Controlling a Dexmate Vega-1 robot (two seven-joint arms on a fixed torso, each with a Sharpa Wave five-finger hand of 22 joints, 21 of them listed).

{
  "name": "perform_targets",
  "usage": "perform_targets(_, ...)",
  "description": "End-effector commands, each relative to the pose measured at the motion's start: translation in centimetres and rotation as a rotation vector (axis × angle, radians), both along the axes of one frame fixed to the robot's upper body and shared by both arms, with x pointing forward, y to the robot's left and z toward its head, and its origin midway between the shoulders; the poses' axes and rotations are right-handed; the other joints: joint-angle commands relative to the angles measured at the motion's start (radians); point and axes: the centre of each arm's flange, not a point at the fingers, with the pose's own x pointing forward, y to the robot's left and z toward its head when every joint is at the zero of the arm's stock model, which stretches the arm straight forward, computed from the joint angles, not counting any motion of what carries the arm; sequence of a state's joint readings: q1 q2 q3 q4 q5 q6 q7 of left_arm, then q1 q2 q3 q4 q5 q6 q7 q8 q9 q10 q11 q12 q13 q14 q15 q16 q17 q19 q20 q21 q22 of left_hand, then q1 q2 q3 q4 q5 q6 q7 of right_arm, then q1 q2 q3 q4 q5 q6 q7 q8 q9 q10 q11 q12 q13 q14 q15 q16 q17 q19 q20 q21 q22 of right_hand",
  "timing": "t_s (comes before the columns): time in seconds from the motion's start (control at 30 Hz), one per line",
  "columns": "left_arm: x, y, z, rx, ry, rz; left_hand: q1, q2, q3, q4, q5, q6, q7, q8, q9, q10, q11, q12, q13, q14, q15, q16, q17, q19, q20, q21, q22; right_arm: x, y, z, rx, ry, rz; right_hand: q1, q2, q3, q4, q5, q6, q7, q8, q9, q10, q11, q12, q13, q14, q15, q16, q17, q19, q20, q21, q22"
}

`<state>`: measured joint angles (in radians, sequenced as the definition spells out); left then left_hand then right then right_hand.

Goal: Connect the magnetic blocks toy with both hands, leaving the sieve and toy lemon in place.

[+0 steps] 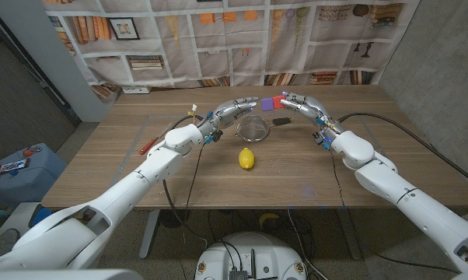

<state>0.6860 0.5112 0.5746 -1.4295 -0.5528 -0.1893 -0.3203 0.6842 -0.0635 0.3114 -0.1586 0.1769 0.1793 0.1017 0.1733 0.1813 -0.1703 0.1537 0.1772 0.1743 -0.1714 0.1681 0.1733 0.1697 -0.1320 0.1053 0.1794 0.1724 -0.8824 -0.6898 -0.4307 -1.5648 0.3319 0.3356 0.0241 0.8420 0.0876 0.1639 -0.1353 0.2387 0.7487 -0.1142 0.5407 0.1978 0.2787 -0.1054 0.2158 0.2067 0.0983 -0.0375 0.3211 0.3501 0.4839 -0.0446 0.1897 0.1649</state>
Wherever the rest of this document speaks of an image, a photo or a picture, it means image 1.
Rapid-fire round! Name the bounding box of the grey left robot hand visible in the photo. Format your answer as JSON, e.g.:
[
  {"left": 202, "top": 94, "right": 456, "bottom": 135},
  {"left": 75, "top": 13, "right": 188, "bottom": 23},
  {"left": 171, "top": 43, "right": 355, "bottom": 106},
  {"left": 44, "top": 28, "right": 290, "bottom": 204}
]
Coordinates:
[{"left": 197, "top": 96, "right": 259, "bottom": 135}]

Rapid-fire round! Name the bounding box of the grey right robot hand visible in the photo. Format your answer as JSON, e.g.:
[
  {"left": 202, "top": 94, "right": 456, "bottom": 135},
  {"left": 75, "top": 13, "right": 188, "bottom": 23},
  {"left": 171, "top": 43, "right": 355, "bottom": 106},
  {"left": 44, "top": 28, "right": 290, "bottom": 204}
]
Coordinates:
[{"left": 280, "top": 92, "right": 346, "bottom": 139}]

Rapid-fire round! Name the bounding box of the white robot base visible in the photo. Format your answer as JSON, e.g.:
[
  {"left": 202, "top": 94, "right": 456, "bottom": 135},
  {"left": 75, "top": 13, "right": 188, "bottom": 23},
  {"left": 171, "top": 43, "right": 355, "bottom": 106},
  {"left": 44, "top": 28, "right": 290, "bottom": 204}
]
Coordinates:
[{"left": 194, "top": 232, "right": 308, "bottom": 280}]

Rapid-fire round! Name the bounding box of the yellow toy lemon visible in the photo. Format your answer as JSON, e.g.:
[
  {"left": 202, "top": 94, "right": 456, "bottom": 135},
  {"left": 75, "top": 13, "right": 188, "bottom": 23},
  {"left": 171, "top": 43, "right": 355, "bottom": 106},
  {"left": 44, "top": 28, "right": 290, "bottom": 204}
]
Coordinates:
[{"left": 238, "top": 147, "right": 256, "bottom": 170}]

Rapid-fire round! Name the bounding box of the yellow toy banana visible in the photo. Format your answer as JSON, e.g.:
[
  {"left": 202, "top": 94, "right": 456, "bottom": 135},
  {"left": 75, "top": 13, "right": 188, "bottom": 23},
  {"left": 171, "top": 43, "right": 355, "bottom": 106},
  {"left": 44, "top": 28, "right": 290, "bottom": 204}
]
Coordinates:
[{"left": 258, "top": 212, "right": 281, "bottom": 229}]

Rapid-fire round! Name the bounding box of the white power strip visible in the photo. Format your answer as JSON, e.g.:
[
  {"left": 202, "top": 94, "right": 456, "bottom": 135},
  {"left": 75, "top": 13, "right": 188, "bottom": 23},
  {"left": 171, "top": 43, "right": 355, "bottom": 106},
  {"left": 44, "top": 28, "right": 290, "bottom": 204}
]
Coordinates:
[{"left": 121, "top": 86, "right": 152, "bottom": 95}]

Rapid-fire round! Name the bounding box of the black round fan base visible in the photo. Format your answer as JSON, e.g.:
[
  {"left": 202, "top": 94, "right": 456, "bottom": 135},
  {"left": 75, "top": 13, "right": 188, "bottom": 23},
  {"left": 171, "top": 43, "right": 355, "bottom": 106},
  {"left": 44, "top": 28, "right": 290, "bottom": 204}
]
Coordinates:
[{"left": 158, "top": 208, "right": 191, "bottom": 229}]

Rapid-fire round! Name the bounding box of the white table leg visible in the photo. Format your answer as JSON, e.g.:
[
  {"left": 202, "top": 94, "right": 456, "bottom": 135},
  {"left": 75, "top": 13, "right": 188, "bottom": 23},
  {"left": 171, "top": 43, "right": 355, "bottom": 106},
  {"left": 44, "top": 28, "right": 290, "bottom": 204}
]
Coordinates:
[
  {"left": 138, "top": 208, "right": 161, "bottom": 261},
  {"left": 337, "top": 208, "right": 363, "bottom": 261}
]

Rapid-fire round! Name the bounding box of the blue case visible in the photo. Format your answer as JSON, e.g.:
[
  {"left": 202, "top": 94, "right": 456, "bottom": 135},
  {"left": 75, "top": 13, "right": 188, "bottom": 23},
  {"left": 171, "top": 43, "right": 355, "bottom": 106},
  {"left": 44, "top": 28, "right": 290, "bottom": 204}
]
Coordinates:
[{"left": 0, "top": 142, "right": 68, "bottom": 207}]

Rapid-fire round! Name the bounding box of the grey sneaker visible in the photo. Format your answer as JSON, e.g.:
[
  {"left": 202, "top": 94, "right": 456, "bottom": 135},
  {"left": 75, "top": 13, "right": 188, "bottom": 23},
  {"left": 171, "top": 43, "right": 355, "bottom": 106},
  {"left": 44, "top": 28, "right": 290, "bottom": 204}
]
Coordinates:
[{"left": 0, "top": 228, "right": 20, "bottom": 256}]

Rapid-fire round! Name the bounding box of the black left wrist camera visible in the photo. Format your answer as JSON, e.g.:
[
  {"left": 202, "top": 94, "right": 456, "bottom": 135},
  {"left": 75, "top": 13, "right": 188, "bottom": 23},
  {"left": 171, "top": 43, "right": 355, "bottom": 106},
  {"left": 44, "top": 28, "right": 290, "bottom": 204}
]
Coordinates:
[{"left": 204, "top": 130, "right": 224, "bottom": 145}]

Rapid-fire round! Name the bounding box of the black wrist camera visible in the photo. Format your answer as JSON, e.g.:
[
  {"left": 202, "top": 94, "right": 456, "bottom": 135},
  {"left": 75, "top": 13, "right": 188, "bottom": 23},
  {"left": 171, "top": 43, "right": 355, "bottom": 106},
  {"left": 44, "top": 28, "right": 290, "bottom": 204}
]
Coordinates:
[
  {"left": 204, "top": 130, "right": 224, "bottom": 145},
  {"left": 313, "top": 131, "right": 332, "bottom": 151}
]

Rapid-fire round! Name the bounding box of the metal sieve black handle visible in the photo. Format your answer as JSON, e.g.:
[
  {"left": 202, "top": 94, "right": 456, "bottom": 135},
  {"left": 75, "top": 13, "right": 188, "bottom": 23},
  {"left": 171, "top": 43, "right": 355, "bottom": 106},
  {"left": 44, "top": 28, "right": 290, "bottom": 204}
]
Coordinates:
[{"left": 234, "top": 114, "right": 295, "bottom": 143}]

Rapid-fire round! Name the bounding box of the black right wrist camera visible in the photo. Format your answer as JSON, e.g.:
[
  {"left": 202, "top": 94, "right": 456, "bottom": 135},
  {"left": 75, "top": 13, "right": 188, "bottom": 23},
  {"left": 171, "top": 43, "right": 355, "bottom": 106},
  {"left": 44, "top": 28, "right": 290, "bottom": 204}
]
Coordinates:
[{"left": 313, "top": 131, "right": 332, "bottom": 151}]

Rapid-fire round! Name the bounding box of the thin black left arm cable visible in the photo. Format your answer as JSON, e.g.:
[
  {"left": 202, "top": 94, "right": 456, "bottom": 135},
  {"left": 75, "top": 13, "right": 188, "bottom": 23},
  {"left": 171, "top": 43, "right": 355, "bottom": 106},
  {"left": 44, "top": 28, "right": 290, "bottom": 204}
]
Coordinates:
[{"left": 181, "top": 142, "right": 206, "bottom": 246}]

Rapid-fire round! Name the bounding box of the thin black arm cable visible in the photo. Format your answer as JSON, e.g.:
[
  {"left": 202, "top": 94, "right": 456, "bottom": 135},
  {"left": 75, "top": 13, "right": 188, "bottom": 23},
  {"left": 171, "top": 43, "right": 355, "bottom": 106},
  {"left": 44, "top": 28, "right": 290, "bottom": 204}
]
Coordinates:
[
  {"left": 181, "top": 142, "right": 206, "bottom": 246},
  {"left": 329, "top": 149, "right": 452, "bottom": 275}
]

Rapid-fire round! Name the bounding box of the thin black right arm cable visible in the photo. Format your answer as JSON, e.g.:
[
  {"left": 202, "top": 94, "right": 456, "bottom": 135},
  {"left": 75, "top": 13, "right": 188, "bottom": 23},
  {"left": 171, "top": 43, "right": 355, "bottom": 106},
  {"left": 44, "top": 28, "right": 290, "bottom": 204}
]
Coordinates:
[{"left": 329, "top": 149, "right": 452, "bottom": 275}]

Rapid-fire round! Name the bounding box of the knife with red handle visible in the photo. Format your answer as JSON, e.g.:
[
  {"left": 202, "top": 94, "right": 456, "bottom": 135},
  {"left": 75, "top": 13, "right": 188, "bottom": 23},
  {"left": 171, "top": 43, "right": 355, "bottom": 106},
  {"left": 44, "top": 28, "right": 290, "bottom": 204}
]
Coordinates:
[{"left": 138, "top": 122, "right": 173, "bottom": 156}]

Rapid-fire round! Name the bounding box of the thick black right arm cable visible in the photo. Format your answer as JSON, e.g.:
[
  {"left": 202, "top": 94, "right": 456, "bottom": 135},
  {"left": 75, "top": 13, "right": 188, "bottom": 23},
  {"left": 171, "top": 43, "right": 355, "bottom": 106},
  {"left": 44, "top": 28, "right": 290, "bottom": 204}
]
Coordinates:
[{"left": 337, "top": 112, "right": 468, "bottom": 190}]

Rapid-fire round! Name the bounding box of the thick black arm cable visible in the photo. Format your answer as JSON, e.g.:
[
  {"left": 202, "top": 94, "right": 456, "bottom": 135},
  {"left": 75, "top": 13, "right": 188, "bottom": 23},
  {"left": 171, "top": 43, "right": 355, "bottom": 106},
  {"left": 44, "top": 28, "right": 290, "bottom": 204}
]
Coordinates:
[
  {"left": 162, "top": 114, "right": 208, "bottom": 250},
  {"left": 337, "top": 112, "right": 468, "bottom": 190}
]

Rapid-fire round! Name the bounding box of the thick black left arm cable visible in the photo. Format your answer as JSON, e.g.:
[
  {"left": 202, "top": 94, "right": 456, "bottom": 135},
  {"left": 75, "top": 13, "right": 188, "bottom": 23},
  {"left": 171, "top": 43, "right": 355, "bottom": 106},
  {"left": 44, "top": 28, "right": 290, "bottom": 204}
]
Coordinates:
[{"left": 162, "top": 114, "right": 208, "bottom": 250}]

